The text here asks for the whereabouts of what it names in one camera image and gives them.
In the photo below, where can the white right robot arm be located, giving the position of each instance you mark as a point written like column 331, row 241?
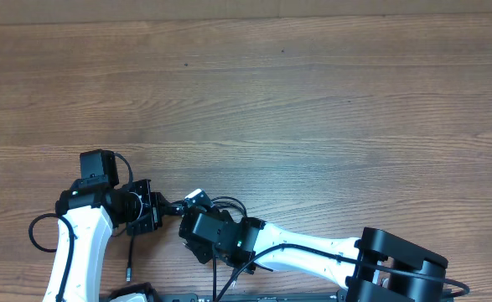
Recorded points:
column 377, row 266

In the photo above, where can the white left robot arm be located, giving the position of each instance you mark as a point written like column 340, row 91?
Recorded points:
column 88, row 213

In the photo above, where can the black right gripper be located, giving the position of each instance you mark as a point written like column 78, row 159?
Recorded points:
column 204, row 254

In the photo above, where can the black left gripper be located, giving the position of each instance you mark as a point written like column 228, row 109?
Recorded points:
column 156, row 207

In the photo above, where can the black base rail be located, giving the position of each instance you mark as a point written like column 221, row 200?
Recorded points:
column 146, row 292

